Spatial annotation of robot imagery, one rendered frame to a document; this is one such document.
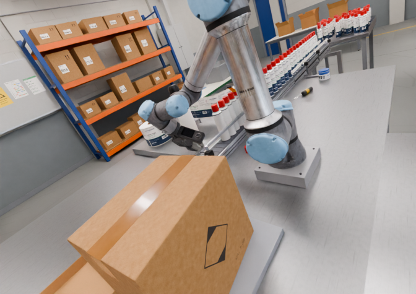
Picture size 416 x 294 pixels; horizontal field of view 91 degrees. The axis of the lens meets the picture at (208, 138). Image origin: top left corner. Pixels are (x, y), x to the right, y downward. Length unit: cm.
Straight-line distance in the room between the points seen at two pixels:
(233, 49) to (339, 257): 55
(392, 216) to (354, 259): 16
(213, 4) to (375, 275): 67
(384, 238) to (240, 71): 53
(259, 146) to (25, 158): 486
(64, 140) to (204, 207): 490
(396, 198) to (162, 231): 62
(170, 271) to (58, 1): 568
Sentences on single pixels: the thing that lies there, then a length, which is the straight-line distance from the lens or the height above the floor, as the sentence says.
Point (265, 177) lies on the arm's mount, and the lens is 83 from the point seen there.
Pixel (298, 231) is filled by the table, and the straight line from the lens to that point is 68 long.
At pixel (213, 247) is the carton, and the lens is 50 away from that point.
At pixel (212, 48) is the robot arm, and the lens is 73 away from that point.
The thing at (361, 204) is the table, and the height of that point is 83.
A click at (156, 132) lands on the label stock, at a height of 97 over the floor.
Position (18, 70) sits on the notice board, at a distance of 513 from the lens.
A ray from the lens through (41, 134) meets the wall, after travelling 518.
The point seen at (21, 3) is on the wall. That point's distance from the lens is 565.
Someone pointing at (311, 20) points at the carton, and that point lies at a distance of 646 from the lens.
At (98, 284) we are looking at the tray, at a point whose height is 83.
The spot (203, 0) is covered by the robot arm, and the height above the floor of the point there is 145.
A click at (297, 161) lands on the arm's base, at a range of 81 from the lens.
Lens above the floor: 137
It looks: 23 degrees down
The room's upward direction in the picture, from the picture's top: 22 degrees counter-clockwise
